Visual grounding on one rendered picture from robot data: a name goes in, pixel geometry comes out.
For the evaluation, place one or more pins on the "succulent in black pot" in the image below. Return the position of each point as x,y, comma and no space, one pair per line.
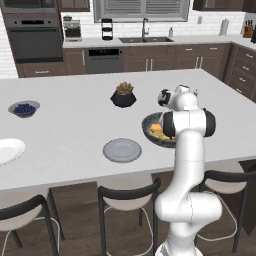
123,98

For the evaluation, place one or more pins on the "steel coffee machine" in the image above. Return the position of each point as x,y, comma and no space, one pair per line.
72,30

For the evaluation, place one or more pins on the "white paper towel roll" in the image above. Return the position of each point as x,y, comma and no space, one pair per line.
224,27

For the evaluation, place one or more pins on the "wide brown wall cupboards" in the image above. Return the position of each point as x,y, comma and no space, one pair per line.
223,4

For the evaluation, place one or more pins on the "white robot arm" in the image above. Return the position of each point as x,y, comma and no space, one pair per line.
186,186

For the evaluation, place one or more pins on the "dark tap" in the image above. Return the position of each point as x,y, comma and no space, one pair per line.
144,28

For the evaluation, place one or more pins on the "long brown base cupboards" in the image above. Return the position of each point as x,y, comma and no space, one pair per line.
166,58

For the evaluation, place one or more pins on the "steel wall oven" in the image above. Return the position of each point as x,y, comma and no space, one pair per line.
35,38

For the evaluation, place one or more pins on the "brown drawer cupboards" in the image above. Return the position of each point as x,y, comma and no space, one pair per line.
243,71

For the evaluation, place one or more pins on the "steel dishwasher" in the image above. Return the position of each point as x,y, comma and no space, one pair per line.
103,61

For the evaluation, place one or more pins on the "dark sink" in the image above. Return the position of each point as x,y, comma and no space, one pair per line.
146,39

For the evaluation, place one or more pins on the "steel microwave oven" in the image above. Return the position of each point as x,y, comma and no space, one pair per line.
28,5

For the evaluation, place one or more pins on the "black stool with white seat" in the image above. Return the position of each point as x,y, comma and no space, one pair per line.
226,181
128,196
20,208

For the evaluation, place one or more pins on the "dark speckled bowl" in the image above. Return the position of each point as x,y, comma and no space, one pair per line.
148,124

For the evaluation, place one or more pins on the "small brown wall cupboard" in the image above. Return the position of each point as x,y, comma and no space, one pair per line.
73,4

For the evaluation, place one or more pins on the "dark countertop appliance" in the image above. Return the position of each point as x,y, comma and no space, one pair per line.
254,36

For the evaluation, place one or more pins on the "grey plate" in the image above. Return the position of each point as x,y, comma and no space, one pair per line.
122,150

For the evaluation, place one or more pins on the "black tiered stand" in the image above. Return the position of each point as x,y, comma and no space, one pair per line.
107,30

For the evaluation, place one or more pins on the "window with grey blinds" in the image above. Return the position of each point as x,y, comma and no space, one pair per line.
141,9

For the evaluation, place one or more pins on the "white plate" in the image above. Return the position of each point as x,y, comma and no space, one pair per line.
9,150

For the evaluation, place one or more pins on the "yellow bun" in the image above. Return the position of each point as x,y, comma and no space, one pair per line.
162,135

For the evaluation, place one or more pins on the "orange bun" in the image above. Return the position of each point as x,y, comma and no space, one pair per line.
155,128

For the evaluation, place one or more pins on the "wooden knife block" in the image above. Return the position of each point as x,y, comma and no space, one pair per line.
248,30

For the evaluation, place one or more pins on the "grey bowl of blueberries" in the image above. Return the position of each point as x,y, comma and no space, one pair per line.
24,109

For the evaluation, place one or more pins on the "white soap dispenser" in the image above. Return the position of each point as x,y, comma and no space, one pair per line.
170,32

